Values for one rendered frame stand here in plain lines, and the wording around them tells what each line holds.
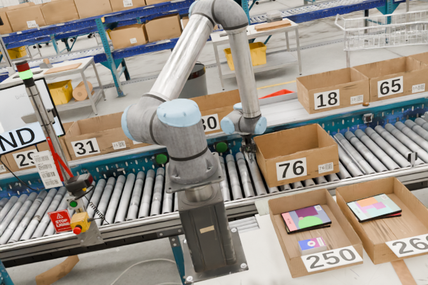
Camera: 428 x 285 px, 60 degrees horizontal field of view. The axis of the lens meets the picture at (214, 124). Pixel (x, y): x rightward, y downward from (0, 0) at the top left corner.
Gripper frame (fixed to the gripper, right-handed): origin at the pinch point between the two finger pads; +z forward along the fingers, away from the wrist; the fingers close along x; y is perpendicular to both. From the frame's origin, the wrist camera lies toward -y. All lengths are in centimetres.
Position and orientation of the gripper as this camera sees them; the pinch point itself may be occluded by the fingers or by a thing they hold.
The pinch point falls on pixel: (250, 160)
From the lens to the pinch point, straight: 219.0
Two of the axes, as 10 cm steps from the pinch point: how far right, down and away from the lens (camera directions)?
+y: 0.6, 4.0, -9.2
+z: 1.8, 9.0, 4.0
